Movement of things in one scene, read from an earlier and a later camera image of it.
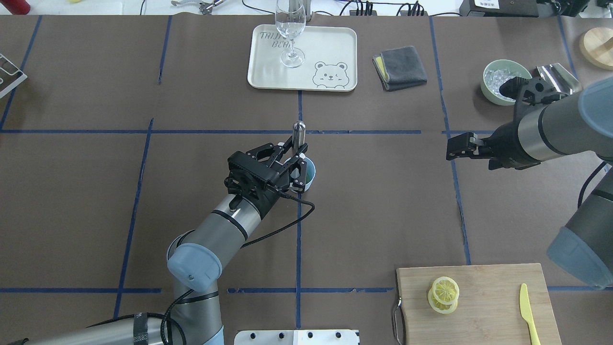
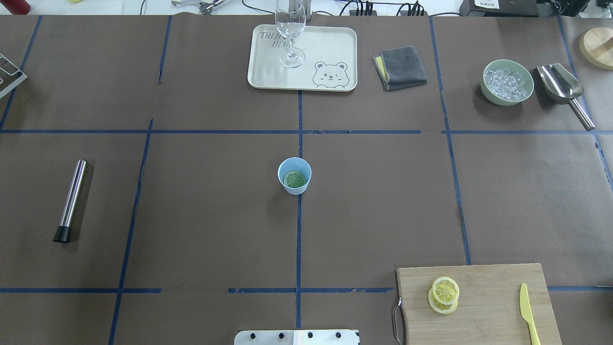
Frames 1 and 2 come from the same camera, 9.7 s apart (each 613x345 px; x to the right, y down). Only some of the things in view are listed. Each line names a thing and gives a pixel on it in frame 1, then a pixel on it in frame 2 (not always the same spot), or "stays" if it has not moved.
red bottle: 17,7 stays
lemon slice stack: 443,296 stays
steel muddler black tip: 299,136 → 62,234
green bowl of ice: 495,74 stays
